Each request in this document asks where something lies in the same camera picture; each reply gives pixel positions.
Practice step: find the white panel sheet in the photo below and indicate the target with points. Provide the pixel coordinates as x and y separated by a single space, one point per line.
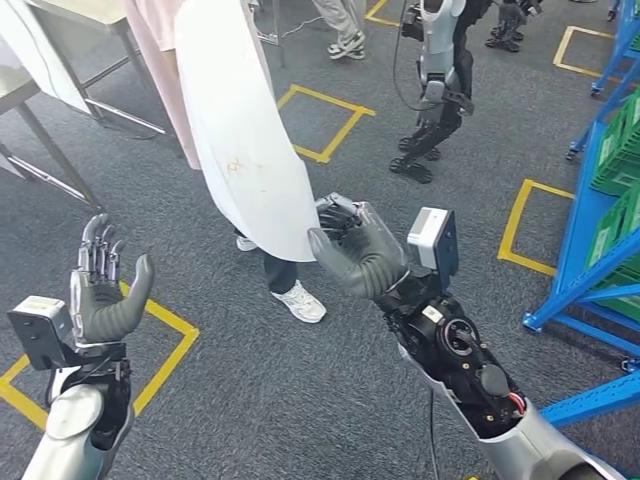
45 53

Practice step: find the green plastic crate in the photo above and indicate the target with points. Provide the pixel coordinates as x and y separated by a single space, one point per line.
612 159
607 238
625 305

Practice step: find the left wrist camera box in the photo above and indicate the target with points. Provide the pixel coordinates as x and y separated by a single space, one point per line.
38 331

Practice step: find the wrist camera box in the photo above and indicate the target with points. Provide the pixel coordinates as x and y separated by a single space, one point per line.
430 238
38 331

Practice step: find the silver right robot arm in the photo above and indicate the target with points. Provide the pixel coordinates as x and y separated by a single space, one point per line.
450 351

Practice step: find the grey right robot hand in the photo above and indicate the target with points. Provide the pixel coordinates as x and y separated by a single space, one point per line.
375 265

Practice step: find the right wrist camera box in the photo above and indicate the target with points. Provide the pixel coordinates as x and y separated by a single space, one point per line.
430 238

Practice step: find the white curved panel part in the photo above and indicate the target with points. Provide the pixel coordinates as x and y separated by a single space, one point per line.
240 132

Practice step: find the person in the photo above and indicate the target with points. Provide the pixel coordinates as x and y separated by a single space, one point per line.
345 20
150 66

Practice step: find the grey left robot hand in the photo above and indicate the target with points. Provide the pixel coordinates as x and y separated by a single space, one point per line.
95 311

